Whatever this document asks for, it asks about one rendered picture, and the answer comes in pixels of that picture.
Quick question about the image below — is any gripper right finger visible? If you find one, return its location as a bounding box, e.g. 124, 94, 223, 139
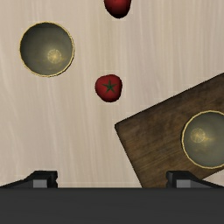
165, 171, 224, 189

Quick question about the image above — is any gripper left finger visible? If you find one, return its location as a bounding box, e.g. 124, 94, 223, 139
0, 170, 59, 189

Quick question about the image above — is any grey porcelain bowl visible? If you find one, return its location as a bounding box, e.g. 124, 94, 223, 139
18, 21, 75, 78
181, 109, 224, 170

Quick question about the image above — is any brown wooden cutting board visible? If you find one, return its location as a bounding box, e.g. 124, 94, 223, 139
114, 73, 224, 189

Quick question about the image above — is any red tomato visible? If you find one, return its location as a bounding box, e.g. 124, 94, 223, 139
103, 0, 132, 19
94, 73, 123, 103

